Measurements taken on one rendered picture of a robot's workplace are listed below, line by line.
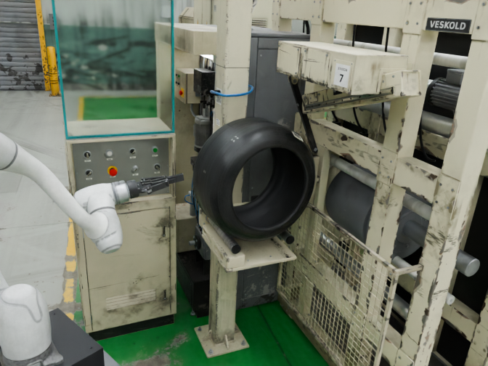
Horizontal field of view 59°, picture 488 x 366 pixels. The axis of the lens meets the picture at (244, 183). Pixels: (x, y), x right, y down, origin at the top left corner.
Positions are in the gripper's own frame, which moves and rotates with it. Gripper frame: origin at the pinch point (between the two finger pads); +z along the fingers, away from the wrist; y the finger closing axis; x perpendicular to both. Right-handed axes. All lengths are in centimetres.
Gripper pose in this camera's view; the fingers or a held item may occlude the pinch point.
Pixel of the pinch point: (175, 179)
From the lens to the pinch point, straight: 187.6
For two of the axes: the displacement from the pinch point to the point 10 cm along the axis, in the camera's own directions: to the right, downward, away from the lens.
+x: 0.8, 9.0, 4.3
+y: -4.0, -3.7, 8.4
